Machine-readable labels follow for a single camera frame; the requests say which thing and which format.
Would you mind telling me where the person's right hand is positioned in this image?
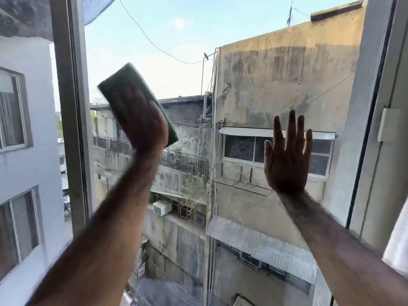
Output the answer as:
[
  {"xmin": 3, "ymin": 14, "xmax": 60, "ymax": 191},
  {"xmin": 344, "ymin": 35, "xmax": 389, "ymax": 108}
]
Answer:
[{"xmin": 264, "ymin": 109, "xmax": 313, "ymax": 194}]

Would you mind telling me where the person's left hand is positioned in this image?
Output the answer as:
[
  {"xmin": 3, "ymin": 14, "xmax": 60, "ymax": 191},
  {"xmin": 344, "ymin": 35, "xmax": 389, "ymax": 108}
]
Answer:
[{"xmin": 108, "ymin": 83, "xmax": 169, "ymax": 154}]

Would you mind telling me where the green cleaning sponge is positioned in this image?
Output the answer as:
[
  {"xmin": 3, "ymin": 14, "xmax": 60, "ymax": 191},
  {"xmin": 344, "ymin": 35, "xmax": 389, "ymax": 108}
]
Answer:
[{"xmin": 97, "ymin": 62, "xmax": 180, "ymax": 147}]

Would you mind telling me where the person's left forearm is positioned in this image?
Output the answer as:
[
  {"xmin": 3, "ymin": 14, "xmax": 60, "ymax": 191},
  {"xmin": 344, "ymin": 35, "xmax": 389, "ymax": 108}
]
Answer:
[{"xmin": 27, "ymin": 146, "xmax": 166, "ymax": 306}]

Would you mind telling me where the person's right forearm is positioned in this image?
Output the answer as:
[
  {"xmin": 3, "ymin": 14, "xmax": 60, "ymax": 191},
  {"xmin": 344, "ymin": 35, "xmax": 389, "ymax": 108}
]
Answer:
[{"xmin": 276, "ymin": 188, "xmax": 408, "ymax": 306}]

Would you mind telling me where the white awning window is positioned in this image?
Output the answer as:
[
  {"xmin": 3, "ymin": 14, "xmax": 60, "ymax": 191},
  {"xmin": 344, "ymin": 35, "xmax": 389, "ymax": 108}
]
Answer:
[{"xmin": 218, "ymin": 126, "xmax": 336, "ymax": 181}]

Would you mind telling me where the thin metal roof pole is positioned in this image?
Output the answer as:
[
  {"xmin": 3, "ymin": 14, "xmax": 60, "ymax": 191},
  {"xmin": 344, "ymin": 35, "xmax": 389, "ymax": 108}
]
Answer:
[{"xmin": 200, "ymin": 48, "xmax": 221, "ymax": 96}]

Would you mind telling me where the white plastic window latch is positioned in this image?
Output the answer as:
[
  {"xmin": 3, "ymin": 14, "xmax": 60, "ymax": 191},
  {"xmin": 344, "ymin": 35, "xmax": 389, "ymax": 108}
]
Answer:
[{"xmin": 377, "ymin": 107, "xmax": 402, "ymax": 143}]

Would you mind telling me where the black balcony railing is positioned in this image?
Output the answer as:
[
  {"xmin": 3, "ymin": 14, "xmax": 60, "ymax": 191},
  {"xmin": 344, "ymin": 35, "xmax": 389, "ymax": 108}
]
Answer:
[{"xmin": 92, "ymin": 134, "xmax": 210, "ymax": 177}]

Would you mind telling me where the small leafy plant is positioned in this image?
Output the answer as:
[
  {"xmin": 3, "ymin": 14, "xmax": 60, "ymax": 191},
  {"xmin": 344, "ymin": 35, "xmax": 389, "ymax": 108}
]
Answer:
[{"xmin": 181, "ymin": 174, "xmax": 208, "ymax": 218}]

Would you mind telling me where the corrugated grey metal awning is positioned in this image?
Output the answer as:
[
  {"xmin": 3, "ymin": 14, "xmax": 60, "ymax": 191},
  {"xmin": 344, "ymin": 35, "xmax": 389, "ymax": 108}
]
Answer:
[{"xmin": 206, "ymin": 215, "xmax": 319, "ymax": 285}]

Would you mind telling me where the blue safety net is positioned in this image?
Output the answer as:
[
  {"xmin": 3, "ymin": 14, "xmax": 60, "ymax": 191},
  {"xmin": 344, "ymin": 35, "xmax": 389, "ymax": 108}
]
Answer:
[{"xmin": 81, "ymin": 0, "xmax": 119, "ymax": 28}]

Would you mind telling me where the white air conditioner unit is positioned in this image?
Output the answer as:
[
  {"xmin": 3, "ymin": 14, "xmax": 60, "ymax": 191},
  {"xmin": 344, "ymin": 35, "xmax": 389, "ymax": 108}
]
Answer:
[{"xmin": 153, "ymin": 200, "xmax": 173, "ymax": 217}]

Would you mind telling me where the white painted building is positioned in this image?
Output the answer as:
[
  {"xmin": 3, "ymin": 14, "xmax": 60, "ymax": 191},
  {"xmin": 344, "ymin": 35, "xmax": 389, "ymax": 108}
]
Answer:
[{"xmin": 0, "ymin": 34, "xmax": 74, "ymax": 306}]

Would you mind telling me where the weathered grey low building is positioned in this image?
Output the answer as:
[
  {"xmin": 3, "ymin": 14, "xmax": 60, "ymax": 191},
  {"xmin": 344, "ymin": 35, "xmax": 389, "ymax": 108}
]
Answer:
[{"xmin": 91, "ymin": 95, "xmax": 213, "ymax": 285}]

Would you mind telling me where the metal wall drying rack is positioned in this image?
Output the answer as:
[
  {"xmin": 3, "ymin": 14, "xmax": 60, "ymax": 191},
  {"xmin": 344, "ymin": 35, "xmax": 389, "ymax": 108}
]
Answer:
[{"xmin": 212, "ymin": 166, "xmax": 272, "ymax": 197}]

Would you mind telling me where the grey metal window frame post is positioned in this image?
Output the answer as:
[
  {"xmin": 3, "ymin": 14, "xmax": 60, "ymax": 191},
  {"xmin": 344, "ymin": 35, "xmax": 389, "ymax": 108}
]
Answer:
[{"xmin": 49, "ymin": 0, "xmax": 94, "ymax": 237}]

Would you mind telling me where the black overhead cable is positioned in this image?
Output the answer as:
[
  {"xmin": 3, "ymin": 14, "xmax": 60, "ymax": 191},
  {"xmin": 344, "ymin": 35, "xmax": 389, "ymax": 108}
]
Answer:
[{"xmin": 117, "ymin": 0, "xmax": 205, "ymax": 65}]

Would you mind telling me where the grey sliding window frame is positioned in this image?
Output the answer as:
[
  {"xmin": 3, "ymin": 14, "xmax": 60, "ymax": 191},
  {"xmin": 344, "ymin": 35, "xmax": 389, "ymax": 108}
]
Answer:
[{"xmin": 346, "ymin": 0, "xmax": 408, "ymax": 254}]

